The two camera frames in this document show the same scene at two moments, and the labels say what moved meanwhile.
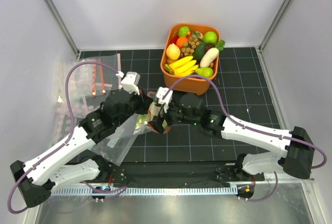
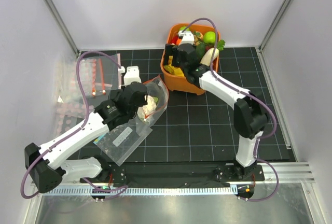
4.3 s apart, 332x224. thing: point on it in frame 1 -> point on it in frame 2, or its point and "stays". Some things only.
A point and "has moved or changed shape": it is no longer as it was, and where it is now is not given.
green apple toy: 210,37 stays
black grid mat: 241,92 stays
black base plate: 173,172 stays
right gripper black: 156,123 -> 170,50
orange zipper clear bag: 120,142 has moved or changed shape
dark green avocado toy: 199,52 stays
